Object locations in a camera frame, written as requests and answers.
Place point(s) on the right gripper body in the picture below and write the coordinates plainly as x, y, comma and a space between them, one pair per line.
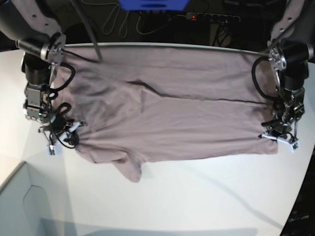
61, 133

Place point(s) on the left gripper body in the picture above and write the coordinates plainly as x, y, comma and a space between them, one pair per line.
280, 131

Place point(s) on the mauve t-shirt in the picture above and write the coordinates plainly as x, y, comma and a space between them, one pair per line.
149, 104

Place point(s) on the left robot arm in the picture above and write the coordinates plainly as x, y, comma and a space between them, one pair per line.
291, 46

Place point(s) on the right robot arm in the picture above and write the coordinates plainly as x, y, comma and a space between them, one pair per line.
37, 31

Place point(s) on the white power strip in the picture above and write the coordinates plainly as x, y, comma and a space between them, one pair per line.
212, 18

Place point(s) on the blue plastic box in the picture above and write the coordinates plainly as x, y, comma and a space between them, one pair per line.
144, 5

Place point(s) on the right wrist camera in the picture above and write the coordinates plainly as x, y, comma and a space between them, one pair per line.
54, 149

